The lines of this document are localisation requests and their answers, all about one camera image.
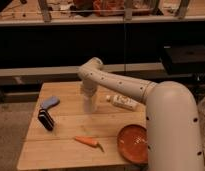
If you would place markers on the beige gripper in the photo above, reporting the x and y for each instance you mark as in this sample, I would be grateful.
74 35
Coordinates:
89 93

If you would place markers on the white ceramic cup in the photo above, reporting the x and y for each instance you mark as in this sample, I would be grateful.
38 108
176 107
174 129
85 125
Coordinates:
89 104

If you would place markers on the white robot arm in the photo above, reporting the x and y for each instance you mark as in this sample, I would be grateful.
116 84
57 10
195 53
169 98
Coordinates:
172 120

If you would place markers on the white plastic bottle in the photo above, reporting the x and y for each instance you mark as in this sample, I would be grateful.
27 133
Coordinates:
122 102

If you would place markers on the blue sponge cloth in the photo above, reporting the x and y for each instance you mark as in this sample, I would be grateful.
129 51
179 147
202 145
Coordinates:
50 102

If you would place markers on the orange carrot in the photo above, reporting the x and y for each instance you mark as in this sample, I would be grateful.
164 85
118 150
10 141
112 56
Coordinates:
89 141

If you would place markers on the orange plate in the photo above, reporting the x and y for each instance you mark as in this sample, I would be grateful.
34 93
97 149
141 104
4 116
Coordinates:
132 144

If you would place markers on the black box on shelf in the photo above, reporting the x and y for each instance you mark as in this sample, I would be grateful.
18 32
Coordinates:
184 59

